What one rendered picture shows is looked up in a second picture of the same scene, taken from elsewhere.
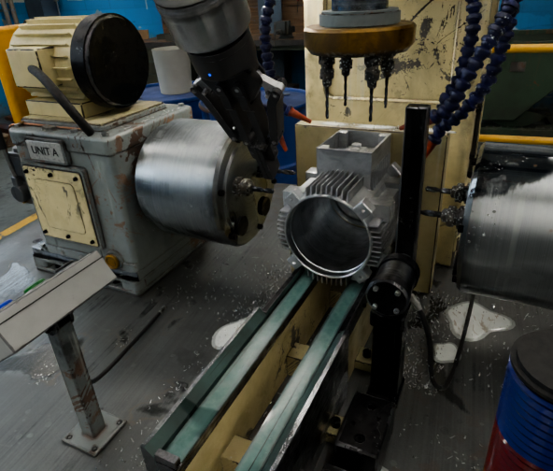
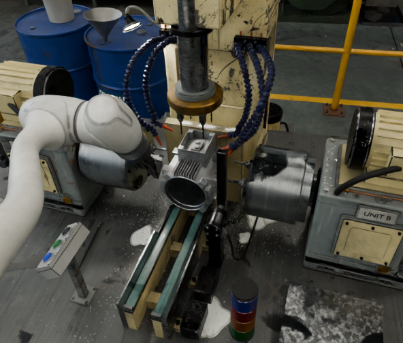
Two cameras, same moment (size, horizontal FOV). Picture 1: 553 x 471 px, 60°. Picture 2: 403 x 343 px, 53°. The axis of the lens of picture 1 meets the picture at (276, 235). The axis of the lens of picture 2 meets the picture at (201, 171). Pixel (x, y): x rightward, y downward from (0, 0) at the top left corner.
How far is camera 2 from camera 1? 0.67 m
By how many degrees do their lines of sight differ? 15
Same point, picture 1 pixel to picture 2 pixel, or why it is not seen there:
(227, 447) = (148, 296)
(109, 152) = (64, 151)
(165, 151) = (95, 148)
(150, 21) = not seen: outside the picture
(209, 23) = (133, 154)
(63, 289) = (71, 243)
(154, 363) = (103, 256)
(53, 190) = not seen: hidden behind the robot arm
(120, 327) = not seen: hidden behind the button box
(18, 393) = (38, 280)
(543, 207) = (276, 188)
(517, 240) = (267, 201)
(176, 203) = (104, 175)
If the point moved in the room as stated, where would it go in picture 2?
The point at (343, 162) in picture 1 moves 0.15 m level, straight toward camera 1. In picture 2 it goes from (190, 156) to (191, 186)
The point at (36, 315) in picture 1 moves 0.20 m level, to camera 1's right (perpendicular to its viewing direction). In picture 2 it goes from (64, 258) to (134, 247)
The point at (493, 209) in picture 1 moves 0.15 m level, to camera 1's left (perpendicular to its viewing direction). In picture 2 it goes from (257, 188) to (211, 194)
